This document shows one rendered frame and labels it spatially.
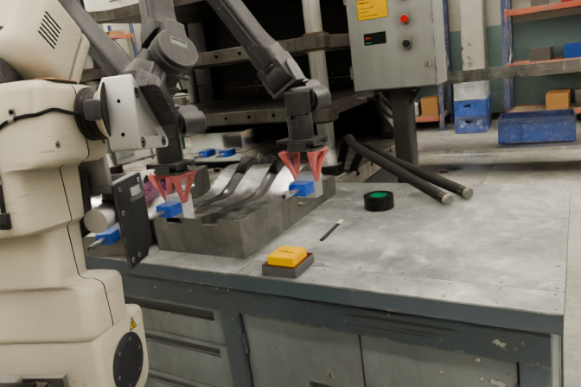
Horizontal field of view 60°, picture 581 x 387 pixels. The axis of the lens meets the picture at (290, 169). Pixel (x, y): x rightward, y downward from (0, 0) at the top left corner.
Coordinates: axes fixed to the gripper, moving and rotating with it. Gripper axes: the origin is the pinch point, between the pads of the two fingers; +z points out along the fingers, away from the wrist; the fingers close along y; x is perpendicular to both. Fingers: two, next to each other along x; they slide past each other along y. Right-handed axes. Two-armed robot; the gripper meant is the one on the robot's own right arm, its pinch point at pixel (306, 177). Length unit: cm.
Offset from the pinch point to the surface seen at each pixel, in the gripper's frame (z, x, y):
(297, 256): 12.2, 16.5, -5.5
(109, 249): 14, 21, 47
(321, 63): -25, -60, 24
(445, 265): 15.4, 6.9, -32.3
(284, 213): 10.9, -5.0, 10.5
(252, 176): 3.2, -12.8, 24.9
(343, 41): -33, -93, 30
